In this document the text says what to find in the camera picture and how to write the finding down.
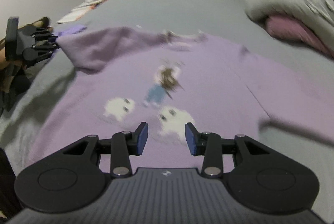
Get purple crumpled garment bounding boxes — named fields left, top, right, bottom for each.
left=55, top=24, right=87, bottom=37

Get lilac knit sweater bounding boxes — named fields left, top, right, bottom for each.
left=27, top=27, right=333, bottom=169

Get pink pillow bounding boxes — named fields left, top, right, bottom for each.
left=265, top=15, right=333, bottom=58

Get white papers and booklets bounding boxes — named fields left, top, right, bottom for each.
left=57, top=0, right=107, bottom=24

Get grey bed sheet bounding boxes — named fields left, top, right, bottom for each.
left=0, top=0, right=334, bottom=178

